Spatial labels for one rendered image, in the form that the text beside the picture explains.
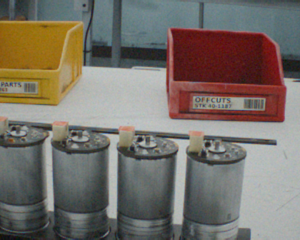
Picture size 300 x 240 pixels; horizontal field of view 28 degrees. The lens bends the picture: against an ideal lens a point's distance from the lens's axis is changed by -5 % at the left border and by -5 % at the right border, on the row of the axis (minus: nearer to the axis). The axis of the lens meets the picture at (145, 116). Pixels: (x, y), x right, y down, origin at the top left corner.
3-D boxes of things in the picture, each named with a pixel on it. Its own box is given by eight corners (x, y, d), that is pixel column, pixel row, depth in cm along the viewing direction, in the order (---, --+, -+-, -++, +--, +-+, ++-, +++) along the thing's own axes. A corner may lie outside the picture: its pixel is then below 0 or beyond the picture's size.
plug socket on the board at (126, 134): (137, 148, 25) (138, 132, 25) (116, 146, 26) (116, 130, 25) (141, 142, 26) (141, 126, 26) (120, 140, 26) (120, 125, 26)
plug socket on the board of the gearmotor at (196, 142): (208, 153, 25) (208, 137, 25) (186, 151, 25) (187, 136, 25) (208, 146, 26) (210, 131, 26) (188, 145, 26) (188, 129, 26)
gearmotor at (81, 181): (103, 261, 26) (103, 149, 25) (48, 254, 27) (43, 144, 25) (113, 237, 29) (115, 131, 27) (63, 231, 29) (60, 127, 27)
